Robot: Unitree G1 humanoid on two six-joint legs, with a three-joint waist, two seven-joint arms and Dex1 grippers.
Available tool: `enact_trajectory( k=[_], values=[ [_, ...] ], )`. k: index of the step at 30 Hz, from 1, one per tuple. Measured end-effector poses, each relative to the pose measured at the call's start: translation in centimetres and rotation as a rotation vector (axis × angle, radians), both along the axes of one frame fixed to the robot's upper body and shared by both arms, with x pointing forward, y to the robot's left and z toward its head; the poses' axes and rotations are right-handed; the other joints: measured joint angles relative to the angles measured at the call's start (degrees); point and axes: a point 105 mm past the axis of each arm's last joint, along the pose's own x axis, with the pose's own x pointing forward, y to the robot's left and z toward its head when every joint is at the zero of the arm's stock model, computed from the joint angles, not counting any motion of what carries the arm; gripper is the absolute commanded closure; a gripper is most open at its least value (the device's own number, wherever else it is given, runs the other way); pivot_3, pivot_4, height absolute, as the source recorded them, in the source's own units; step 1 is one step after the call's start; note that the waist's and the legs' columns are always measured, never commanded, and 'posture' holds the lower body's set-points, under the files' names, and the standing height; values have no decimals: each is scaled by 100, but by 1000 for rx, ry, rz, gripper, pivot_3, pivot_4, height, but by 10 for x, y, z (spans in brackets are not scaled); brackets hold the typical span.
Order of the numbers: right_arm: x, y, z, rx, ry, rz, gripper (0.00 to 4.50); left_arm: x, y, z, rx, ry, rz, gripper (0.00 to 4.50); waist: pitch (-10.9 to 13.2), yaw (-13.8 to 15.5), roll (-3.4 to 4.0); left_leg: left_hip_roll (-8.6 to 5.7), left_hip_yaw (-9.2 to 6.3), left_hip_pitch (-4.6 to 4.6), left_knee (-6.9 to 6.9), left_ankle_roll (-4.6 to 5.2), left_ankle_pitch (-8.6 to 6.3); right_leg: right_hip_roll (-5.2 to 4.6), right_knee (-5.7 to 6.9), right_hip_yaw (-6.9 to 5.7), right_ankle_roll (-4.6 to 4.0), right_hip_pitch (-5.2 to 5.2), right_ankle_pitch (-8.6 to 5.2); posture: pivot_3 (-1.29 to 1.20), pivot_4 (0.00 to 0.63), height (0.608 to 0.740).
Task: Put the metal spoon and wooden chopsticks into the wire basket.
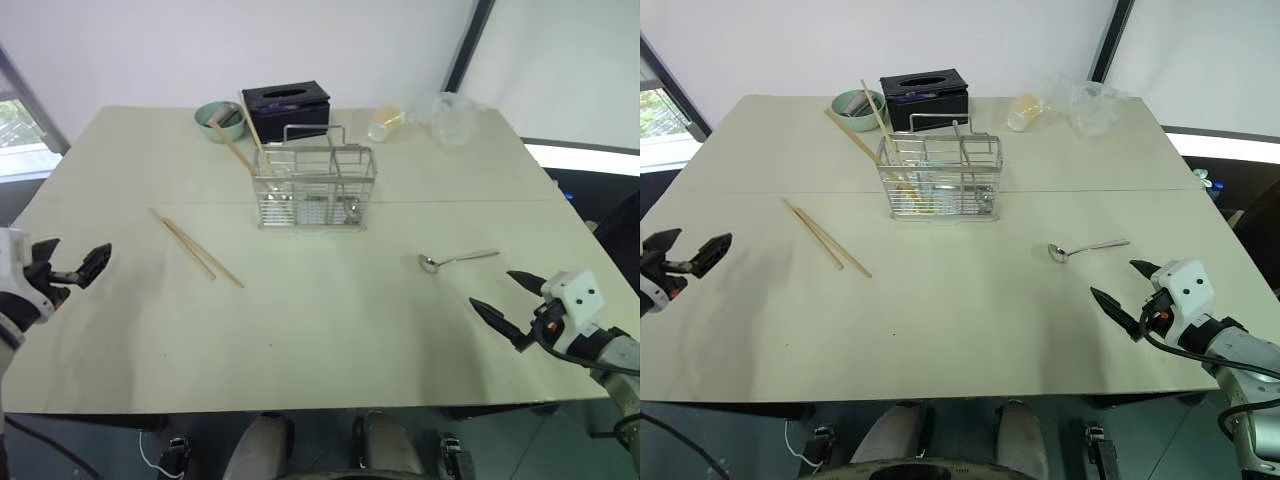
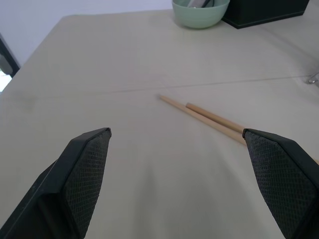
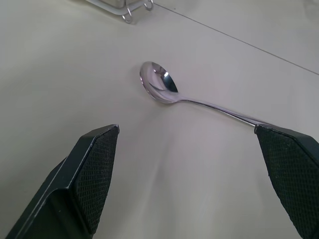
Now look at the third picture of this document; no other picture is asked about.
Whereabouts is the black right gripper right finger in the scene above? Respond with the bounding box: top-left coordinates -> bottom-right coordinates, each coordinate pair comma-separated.
254,124 -> 319,239

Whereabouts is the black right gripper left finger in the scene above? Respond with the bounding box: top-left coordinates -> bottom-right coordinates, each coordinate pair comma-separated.
0,123 -> 120,239

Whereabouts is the silver metal spoon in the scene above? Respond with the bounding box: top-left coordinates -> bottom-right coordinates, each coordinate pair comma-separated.
139,61 -> 269,126

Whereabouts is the metal wire rack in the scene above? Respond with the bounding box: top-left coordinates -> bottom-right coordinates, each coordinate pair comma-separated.
68,0 -> 155,25

